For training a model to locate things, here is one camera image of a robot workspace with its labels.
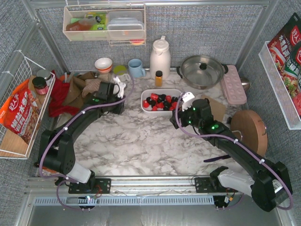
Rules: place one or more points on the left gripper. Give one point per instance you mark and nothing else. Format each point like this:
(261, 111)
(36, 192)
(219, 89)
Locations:
(118, 106)

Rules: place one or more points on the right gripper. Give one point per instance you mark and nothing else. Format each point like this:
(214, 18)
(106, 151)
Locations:
(177, 118)

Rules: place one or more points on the pink striped cloth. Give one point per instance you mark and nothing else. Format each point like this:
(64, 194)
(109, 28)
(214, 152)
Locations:
(92, 85)

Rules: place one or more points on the red coffee capsule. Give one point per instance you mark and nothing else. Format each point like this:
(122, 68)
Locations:
(174, 104)
(154, 96)
(168, 97)
(160, 105)
(145, 104)
(154, 108)

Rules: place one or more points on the white rectangular storage basket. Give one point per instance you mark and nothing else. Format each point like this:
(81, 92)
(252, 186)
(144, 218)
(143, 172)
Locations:
(160, 113)

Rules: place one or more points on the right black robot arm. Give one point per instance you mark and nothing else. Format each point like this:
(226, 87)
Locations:
(267, 183)

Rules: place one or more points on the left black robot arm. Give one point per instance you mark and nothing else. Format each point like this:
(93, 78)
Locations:
(57, 146)

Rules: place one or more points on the brown cardboard piece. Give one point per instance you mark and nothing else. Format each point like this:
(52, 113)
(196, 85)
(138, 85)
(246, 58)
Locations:
(218, 109)

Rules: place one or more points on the green lid white cup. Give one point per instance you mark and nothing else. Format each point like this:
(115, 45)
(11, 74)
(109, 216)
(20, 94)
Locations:
(120, 71)

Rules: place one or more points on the white orange striped bowl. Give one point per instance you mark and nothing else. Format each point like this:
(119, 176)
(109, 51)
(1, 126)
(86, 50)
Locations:
(103, 65)

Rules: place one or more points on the brown cloth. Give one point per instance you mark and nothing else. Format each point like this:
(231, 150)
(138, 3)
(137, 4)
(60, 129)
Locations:
(77, 83)

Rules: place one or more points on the blue mug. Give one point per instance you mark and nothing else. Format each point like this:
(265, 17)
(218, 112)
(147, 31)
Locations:
(135, 68)

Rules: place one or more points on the pink egg tray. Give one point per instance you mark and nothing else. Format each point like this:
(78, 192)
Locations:
(232, 87)

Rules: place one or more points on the steel pot with lid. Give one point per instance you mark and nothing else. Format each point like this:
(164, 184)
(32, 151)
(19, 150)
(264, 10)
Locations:
(201, 72)

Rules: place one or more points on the round wooden cutting board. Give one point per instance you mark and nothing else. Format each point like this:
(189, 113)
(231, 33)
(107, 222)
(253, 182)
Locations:
(250, 129)

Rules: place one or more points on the red cloth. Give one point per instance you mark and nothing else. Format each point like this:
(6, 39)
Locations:
(58, 95)

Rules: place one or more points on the orange spice bottle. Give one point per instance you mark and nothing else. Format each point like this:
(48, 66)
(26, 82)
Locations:
(158, 78)

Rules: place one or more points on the steel ladle bowl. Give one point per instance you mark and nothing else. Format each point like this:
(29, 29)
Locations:
(245, 83)

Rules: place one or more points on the white thermos jug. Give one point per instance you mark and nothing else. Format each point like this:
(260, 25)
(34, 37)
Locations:
(160, 58)

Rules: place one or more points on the silver lid jar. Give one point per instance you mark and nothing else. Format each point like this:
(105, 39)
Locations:
(46, 75)

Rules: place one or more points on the dark lid jar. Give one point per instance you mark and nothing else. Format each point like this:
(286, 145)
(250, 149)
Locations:
(40, 85)

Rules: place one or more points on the clear plastic food container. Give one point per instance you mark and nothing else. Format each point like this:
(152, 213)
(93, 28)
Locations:
(125, 25)

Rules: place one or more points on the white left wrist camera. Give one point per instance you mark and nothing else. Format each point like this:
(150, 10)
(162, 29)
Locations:
(119, 87)

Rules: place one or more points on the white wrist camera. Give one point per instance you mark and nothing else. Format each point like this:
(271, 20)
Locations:
(187, 100)
(119, 87)

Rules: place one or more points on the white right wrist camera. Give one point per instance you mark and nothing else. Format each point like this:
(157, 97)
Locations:
(187, 100)

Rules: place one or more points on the purple knife handle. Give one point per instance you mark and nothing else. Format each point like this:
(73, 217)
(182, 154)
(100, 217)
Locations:
(217, 158)

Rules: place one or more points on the cream wall storage bin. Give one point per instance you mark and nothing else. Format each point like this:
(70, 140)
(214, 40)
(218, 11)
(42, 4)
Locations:
(74, 13)

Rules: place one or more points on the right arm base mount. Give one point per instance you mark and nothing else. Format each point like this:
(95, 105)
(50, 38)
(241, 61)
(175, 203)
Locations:
(211, 183)

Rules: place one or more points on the left white wire basket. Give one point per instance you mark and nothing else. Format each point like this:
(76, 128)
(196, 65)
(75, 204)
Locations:
(11, 145)

